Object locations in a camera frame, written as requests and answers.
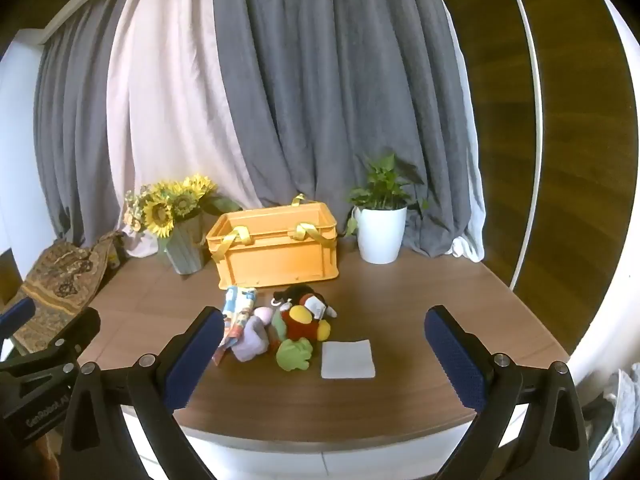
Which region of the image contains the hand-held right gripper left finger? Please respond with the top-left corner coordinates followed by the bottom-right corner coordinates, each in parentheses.
top-left (62, 306), bottom-right (226, 480)

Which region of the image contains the colourful snack packet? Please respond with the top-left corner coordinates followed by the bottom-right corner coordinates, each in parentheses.
top-left (212, 285), bottom-right (258, 363)

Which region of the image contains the white sheer curtain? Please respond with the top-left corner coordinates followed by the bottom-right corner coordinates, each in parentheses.
top-left (445, 0), bottom-right (487, 262)

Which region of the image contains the purple fluffy towel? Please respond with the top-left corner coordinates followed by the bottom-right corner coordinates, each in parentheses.
top-left (231, 317), bottom-right (271, 362)

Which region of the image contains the white napkin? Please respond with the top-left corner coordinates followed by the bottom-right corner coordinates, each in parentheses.
top-left (321, 340), bottom-right (376, 379)

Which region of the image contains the orange plastic crate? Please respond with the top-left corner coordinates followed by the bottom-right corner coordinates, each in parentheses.
top-left (206, 193), bottom-right (341, 291)

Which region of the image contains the black mouse plush toy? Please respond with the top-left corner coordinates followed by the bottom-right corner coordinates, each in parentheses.
top-left (271, 285), bottom-right (338, 343)

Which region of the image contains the white crumpled cloth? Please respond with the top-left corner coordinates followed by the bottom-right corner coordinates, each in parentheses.
top-left (590, 367), bottom-right (640, 480)

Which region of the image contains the green leafy plant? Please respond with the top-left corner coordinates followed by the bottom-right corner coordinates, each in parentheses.
top-left (345, 152), bottom-right (431, 236)

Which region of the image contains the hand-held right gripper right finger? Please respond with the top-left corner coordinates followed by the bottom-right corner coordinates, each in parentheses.
top-left (424, 304), bottom-right (591, 480)

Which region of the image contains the brown patterned cloth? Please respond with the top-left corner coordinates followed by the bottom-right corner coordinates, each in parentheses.
top-left (10, 230), bottom-right (126, 351)

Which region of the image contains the grey curtain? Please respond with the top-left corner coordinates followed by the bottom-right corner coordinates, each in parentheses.
top-left (32, 0), bottom-right (151, 261)
top-left (210, 0), bottom-right (486, 261)

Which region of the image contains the white ribbed flower pot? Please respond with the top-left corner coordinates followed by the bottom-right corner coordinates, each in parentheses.
top-left (354, 204), bottom-right (408, 265)

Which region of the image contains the sunflower bouquet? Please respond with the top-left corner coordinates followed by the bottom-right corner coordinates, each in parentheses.
top-left (122, 174), bottom-right (243, 238)

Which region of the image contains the pink curtain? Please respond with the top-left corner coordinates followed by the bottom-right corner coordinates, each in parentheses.
top-left (107, 0), bottom-right (266, 256)

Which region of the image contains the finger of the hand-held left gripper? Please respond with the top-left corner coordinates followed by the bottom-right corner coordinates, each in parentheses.
top-left (50, 307), bottom-right (101, 358)
top-left (0, 298), bottom-right (36, 342)

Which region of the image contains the white curved pole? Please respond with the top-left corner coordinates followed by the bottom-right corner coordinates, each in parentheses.
top-left (500, 0), bottom-right (545, 289)

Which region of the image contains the grey-green ribbed vase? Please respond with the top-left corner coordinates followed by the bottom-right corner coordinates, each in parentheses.
top-left (159, 212), bottom-right (207, 276)

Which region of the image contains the green frog plush toy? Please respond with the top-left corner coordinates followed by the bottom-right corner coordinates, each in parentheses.
top-left (270, 312), bottom-right (315, 372)

